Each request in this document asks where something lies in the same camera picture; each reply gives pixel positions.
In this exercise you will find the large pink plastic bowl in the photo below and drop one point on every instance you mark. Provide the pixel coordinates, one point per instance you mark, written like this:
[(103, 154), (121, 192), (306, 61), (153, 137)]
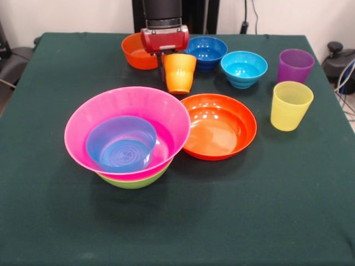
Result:
[(166, 116)]

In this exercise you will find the dark green table cloth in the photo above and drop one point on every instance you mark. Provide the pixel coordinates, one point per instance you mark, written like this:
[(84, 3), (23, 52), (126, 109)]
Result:
[(222, 207)]

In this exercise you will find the black floor device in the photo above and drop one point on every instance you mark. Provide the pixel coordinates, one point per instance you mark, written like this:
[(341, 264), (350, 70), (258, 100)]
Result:
[(338, 63)]

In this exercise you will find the purple plastic cup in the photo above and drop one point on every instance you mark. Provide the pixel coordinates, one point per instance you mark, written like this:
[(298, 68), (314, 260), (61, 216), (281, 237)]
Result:
[(295, 69)]

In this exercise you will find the dark blue ribbed bowl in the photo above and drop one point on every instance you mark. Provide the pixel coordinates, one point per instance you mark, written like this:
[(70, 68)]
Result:
[(208, 50)]

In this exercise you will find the yellow plastic cup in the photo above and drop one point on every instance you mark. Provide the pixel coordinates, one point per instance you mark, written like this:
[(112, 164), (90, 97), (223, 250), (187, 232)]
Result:
[(289, 110)]

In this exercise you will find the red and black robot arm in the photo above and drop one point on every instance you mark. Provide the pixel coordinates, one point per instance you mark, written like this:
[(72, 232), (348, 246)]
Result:
[(162, 11)]

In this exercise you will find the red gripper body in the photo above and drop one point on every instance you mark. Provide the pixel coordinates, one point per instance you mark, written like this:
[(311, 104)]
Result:
[(165, 40)]

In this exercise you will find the red-orange shallow bowl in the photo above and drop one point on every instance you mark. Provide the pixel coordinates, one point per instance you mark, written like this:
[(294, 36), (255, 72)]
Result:
[(222, 130)]

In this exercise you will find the dark grey chair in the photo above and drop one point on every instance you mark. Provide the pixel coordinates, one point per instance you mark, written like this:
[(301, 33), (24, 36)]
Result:
[(15, 63)]

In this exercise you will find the cyan ribbed bowl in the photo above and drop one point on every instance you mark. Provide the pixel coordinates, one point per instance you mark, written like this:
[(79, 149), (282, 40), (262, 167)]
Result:
[(244, 69)]

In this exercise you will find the green plastic bowl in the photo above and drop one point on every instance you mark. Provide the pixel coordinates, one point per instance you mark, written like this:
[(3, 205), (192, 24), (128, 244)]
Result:
[(133, 183)]

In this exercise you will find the orange translucent bowl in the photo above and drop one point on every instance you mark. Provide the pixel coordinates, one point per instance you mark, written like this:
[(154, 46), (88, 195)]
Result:
[(133, 58)]

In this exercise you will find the light blue translucent bowl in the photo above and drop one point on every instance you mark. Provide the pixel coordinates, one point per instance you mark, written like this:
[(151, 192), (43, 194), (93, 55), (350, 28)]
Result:
[(122, 155)]

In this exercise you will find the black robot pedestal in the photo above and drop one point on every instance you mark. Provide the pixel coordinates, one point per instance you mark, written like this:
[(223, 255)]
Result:
[(199, 16)]

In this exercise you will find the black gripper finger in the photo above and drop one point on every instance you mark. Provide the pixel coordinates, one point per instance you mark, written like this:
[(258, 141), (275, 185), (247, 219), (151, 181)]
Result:
[(161, 69)]

